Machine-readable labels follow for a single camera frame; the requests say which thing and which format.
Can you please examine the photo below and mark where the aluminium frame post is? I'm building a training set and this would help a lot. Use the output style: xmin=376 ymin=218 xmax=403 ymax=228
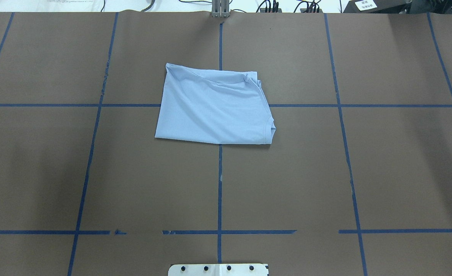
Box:
xmin=211 ymin=0 xmax=231 ymax=18

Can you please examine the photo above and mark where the white camera pillar base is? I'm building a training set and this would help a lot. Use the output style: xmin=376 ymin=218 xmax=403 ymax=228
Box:
xmin=168 ymin=263 xmax=269 ymax=276

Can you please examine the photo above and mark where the small electronics board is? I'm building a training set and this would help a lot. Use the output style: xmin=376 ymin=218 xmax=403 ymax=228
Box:
xmin=256 ymin=0 xmax=282 ymax=13

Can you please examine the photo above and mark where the light blue t-shirt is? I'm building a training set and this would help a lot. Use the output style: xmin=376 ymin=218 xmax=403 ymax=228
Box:
xmin=155 ymin=63 xmax=276 ymax=145

